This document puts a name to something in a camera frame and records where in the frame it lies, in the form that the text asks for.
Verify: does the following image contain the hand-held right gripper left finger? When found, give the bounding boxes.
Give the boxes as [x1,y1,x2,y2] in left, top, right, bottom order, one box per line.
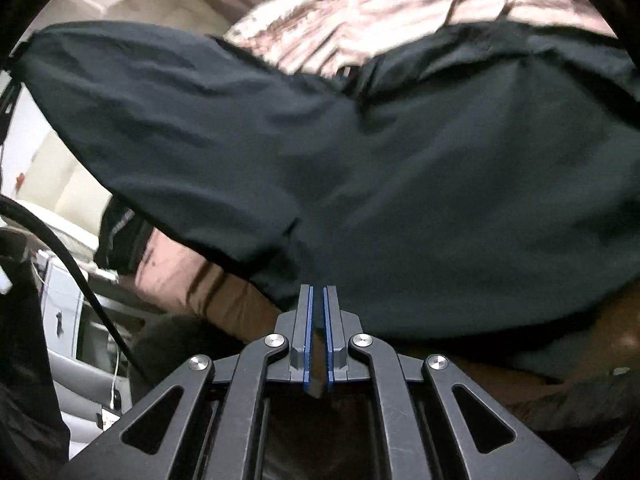
[57,285,314,480]

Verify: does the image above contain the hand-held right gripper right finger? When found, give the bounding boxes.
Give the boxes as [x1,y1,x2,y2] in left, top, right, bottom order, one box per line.
[324,285,578,480]

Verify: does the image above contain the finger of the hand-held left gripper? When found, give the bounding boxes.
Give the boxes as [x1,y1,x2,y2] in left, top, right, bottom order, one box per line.
[0,55,23,131]

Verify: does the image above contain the black pants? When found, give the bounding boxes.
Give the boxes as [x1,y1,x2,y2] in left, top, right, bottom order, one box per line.
[15,20,640,381]

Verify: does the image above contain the cream padded headboard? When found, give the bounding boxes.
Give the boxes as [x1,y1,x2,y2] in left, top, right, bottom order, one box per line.
[0,130,121,256]

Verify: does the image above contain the dark cloth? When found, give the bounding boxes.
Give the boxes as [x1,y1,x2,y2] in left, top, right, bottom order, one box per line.
[0,255,71,480]

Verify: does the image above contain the bed with brown sheet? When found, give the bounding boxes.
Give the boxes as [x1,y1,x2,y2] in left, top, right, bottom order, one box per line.
[135,0,640,411]

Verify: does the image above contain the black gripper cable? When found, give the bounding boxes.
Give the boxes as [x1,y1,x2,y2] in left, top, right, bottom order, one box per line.
[0,195,146,381]

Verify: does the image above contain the white charging cable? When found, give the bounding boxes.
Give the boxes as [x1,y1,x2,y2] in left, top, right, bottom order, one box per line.
[107,345,123,411]

